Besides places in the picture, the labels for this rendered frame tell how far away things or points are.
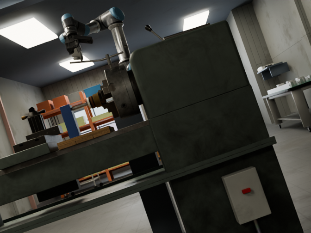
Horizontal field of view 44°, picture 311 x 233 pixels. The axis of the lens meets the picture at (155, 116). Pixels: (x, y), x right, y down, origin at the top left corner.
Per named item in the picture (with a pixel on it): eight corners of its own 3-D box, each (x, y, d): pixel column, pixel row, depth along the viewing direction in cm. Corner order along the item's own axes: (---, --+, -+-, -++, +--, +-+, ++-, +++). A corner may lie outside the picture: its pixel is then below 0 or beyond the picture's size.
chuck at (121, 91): (135, 113, 251) (119, 67, 249) (135, 116, 220) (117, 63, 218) (122, 118, 251) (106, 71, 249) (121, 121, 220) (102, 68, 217)
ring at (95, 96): (103, 91, 239) (89, 96, 238) (101, 89, 229) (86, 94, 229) (108, 105, 238) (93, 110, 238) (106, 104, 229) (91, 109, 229)
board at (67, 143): (115, 132, 251) (113, 126, 251) (110, 132, 215) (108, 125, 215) (71, 148, 250) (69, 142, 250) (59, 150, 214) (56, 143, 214)
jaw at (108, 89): (115, 88, 232) (113, 82, 220) (118, 95, 231) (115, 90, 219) (98, 94, 231) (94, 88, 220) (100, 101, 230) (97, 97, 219)
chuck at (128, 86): (140, 112, 251) (124, 65, 249) (141, 114, 220) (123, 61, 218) (135, 113, 251) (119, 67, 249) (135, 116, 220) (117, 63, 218)
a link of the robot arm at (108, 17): (129, 82, 290) (108, 15, 295) (144, 75, 281) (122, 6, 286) (118, 82, 280) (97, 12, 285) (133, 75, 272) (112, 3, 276)
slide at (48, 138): (63, 141, 255) (61, 134, 255) (46, 142, 212) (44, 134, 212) (36, 150, 254) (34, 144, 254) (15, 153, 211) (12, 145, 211)
